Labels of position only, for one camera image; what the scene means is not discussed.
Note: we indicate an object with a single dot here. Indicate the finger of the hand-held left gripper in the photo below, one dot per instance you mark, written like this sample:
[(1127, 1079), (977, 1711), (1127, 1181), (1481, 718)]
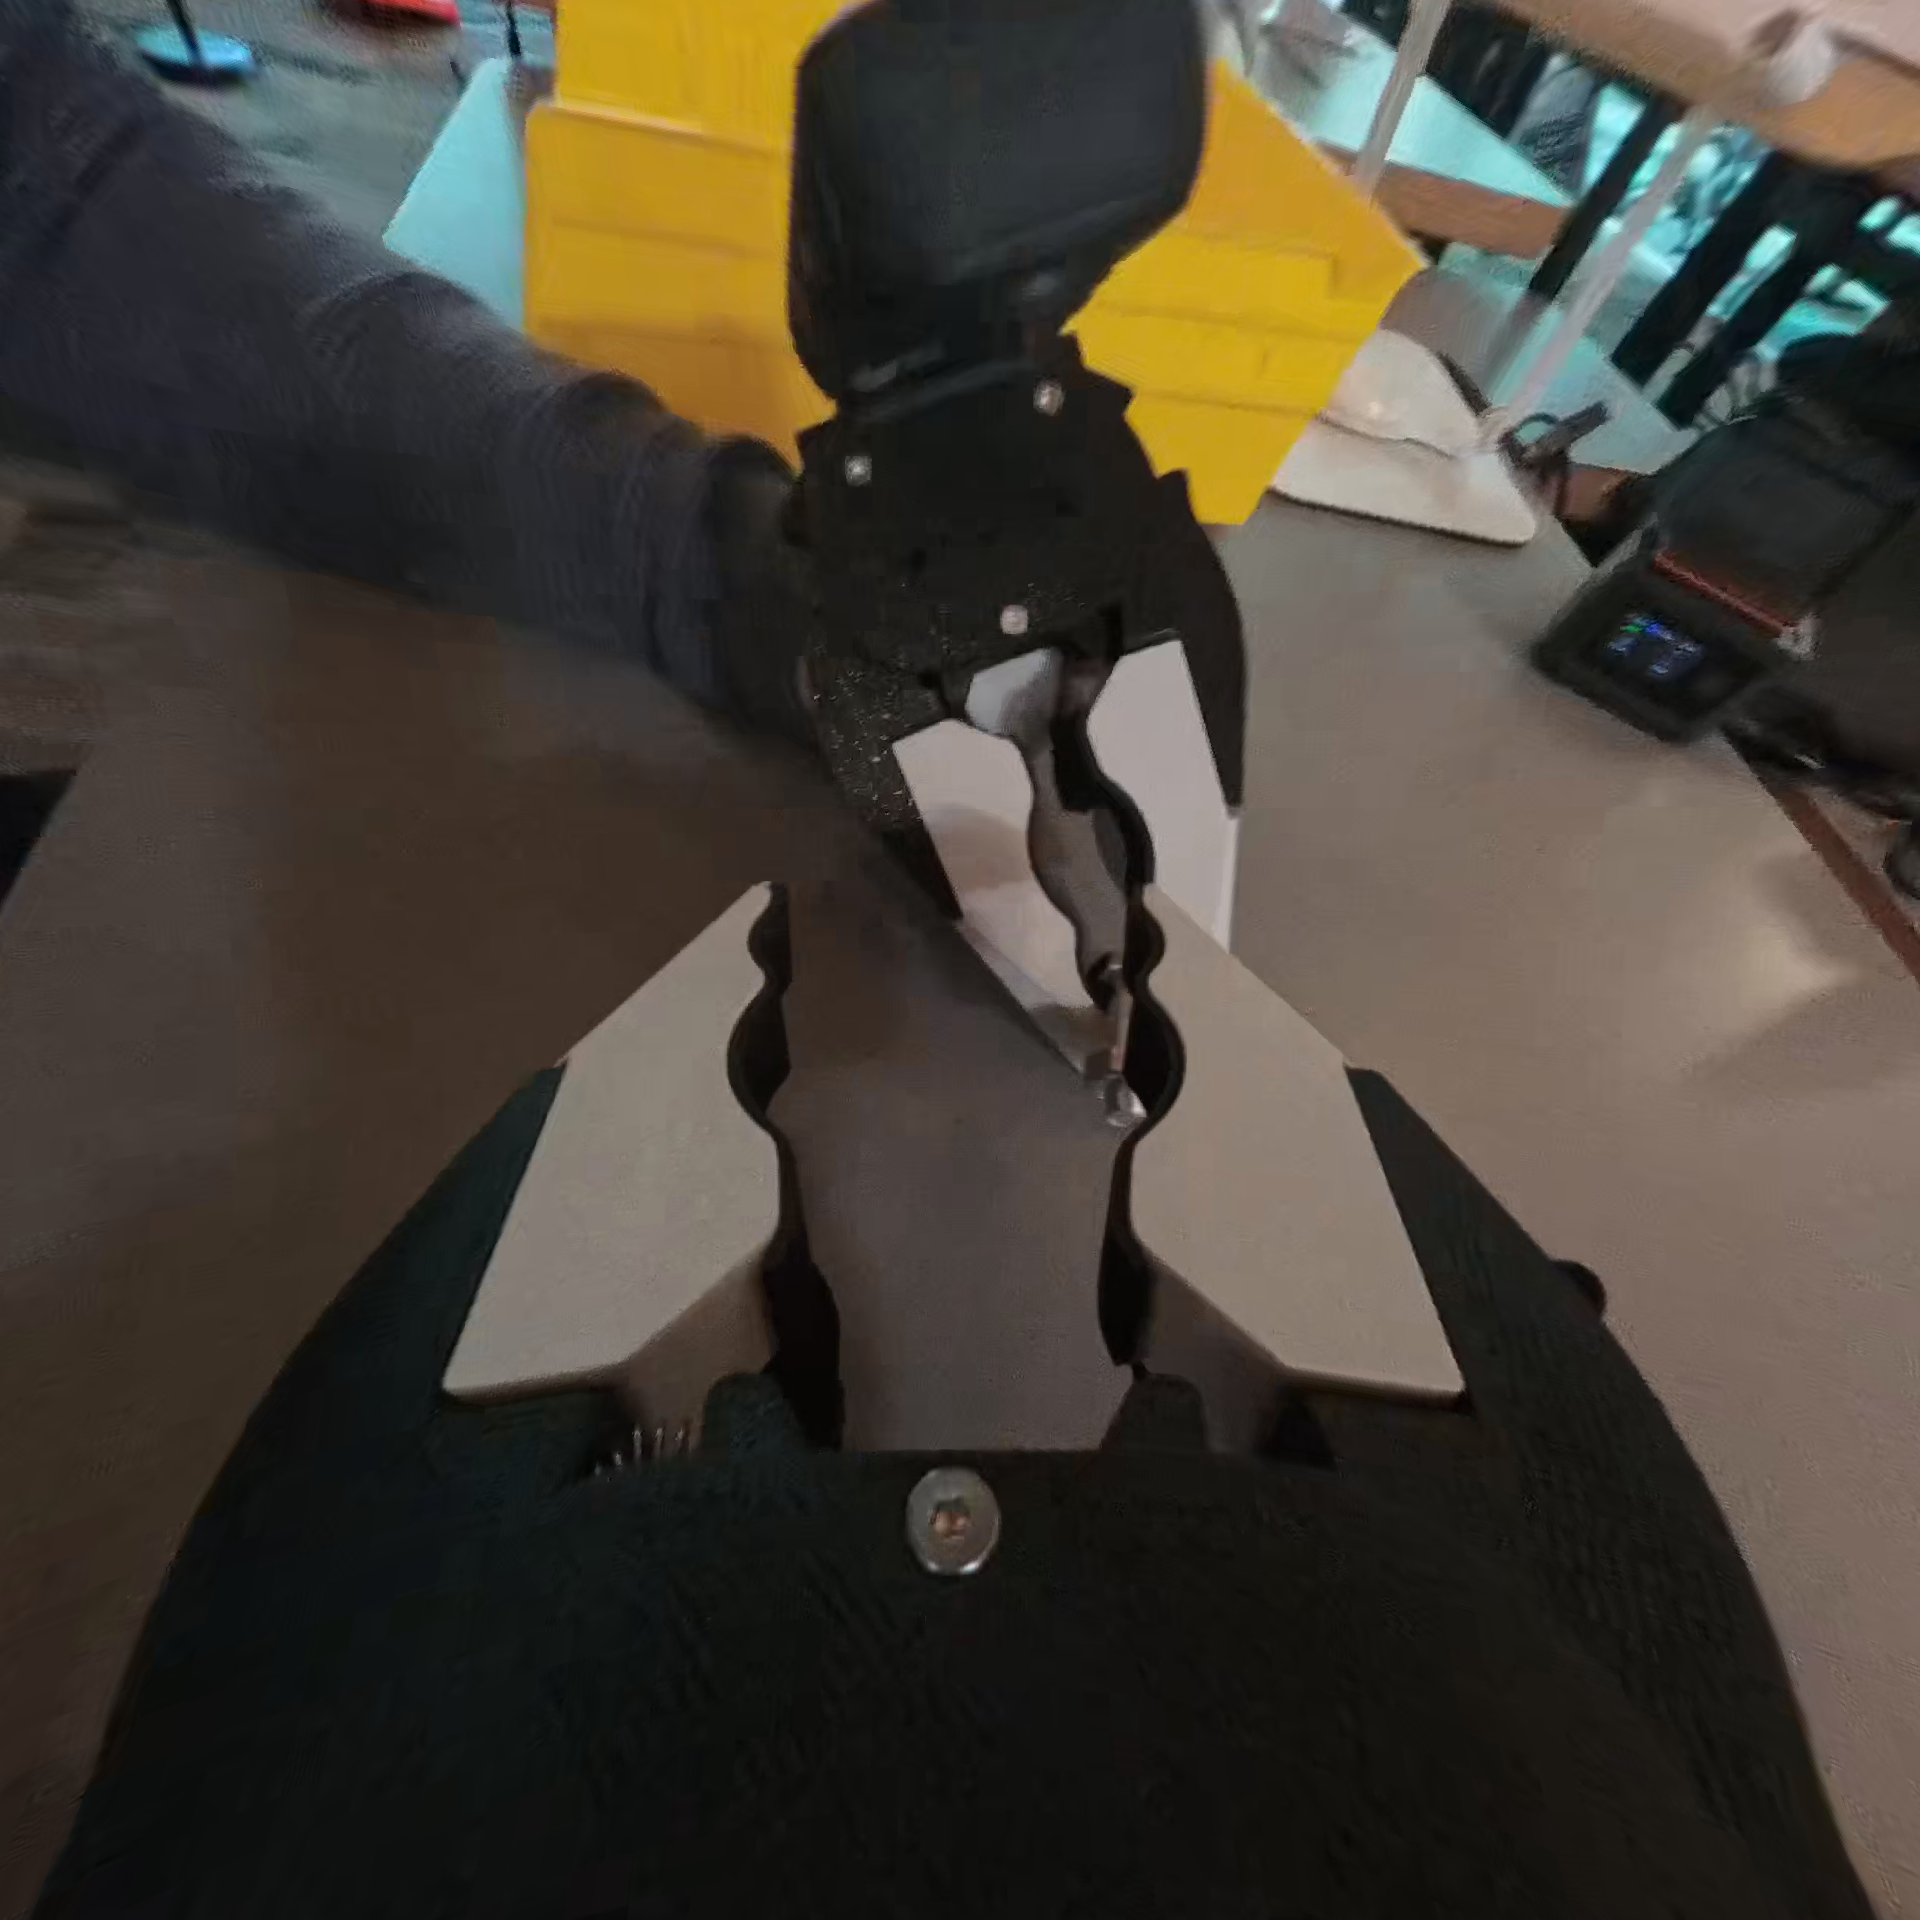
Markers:
[(977, 841), (1177, 748)]

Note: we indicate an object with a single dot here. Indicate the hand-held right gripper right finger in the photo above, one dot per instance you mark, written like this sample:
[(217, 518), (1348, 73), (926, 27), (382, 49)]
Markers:
[(1289, 1200)]

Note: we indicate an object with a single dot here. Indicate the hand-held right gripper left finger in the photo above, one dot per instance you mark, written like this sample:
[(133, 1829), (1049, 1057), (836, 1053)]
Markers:
[(630, 1229)]

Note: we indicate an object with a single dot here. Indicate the steel hex bolt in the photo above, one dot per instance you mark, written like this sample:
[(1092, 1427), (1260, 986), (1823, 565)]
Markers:
[(1112, 1049)]

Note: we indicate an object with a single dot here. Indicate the person's left forearm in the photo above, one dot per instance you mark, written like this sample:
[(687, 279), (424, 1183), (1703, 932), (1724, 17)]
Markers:
[(299, 375)]

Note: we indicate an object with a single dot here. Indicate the black portable power station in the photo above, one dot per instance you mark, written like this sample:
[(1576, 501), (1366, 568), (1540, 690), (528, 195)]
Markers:
[(1576, 659)]

